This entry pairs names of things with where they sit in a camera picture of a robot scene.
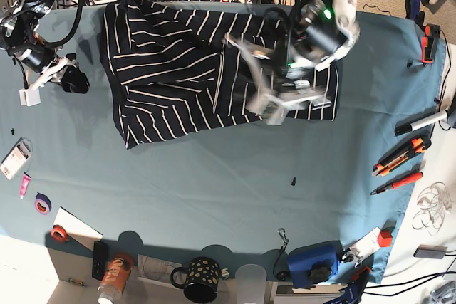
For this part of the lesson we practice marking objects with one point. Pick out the orange black utility knife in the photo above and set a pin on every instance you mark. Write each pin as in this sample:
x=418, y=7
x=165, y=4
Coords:
x=400, y=155

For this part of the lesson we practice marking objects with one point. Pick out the white paper sheet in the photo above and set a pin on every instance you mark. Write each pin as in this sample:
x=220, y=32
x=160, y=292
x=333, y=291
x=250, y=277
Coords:
x=74, y=227

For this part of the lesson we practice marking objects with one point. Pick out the pink glue tube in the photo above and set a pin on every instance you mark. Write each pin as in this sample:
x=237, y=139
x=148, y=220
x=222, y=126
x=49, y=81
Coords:
x=24, y=185

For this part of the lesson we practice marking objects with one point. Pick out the navy white striped t-shirt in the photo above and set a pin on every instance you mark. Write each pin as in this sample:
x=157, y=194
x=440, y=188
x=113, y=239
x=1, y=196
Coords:
x=170, y=72

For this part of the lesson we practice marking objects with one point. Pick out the orange handled screwdriver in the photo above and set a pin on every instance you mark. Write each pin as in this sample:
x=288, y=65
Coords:
x=407, y=179

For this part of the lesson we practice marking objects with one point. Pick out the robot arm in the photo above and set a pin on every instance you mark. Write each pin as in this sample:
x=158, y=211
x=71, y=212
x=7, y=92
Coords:
x=38, y=59
x=318, y=33

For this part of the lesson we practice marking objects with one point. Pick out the black white marker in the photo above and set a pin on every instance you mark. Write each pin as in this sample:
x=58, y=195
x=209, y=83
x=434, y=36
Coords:
x=418, y=124

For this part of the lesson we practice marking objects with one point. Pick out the blue box with knob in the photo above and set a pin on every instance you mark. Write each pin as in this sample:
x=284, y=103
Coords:
x=312, y=266

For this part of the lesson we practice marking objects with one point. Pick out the black mug gold leaves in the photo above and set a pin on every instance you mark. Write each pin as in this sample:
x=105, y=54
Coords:
x=199, y=281

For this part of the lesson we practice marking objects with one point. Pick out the clear plastic blister pack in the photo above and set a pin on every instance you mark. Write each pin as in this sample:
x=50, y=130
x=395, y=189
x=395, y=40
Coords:
x=17, y=158

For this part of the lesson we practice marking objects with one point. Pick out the red black clamp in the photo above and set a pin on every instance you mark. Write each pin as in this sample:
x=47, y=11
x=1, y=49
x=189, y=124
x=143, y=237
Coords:
x=429, y=43

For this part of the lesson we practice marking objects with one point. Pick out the white card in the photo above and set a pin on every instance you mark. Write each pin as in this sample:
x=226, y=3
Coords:
x=367, y=245

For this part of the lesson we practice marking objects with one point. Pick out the orange tape roll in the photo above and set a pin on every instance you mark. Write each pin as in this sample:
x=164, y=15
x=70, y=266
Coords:
x=59, y=234

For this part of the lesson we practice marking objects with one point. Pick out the translucent plastic cup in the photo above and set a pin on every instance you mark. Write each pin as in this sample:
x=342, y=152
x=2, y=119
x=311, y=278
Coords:
x=250, y=284

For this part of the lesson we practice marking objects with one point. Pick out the orange drink can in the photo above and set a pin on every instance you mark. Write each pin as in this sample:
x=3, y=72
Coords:
x=115, y=279

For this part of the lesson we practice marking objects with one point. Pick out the small red cube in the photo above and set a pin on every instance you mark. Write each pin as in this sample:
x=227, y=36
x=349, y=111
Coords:
x=384, y=239

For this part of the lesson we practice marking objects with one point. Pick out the black remote control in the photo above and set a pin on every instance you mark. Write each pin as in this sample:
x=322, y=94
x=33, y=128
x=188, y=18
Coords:
x=99, y=259

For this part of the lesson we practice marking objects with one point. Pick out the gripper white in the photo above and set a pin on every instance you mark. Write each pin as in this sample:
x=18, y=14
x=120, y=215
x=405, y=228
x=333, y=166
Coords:
x=279, y=90
x=64, y=71

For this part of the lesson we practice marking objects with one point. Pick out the teal table cloth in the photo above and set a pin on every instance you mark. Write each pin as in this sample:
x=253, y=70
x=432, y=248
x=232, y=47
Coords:
x=222, y=193

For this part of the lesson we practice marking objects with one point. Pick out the purple tape roll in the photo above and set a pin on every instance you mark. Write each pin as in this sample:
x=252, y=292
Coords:
x=42, y=204

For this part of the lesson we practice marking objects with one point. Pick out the grey flat device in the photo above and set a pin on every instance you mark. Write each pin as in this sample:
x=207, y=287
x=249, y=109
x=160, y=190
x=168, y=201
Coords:
x=430, y=252

